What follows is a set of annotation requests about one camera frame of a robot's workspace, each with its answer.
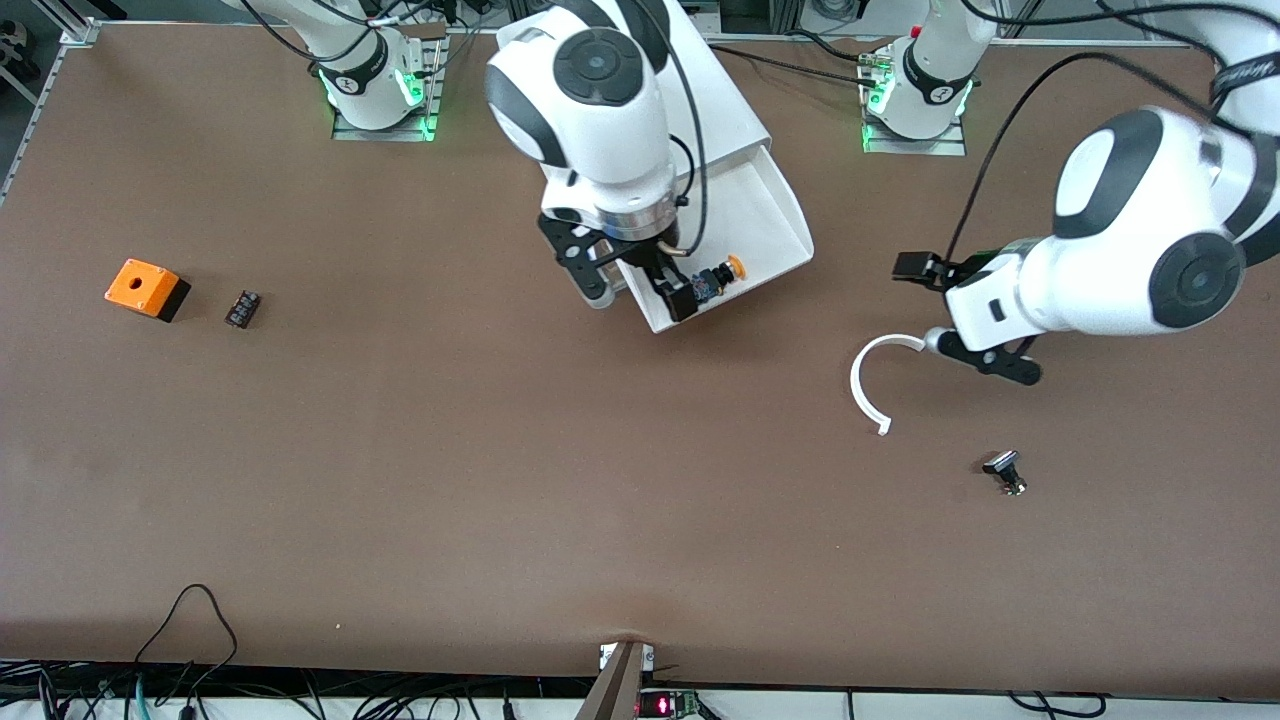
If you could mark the black metal bolt piece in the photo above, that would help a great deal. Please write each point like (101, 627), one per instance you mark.
(1002, 463)

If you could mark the white plastic drawer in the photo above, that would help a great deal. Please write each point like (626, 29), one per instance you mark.
(760, 215)

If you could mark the orange box with hole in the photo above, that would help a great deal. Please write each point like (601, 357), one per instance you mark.
(140, 285)

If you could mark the small black terminal block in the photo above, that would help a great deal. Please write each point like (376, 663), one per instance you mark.
(243, 308)

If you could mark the white drawer cabinet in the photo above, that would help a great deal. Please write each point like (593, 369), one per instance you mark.
(735, 110)

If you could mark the red LED display device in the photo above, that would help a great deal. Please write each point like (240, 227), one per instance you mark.
(662, 706)

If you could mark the aluminium frame rail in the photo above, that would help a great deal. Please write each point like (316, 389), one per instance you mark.
(75, 30)

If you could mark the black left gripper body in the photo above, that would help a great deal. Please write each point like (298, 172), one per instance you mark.
(966, 271)

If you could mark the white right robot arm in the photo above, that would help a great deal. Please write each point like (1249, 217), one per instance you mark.
(600, 120)

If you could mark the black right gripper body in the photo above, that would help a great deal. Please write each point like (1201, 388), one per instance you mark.
(651, 262)

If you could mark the brown camera mount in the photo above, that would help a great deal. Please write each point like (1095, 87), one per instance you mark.
(620, 685)

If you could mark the orange capped push button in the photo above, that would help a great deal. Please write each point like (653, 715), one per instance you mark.
(708, 285)

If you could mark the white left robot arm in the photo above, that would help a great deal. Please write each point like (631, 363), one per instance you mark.
(1120, 260)

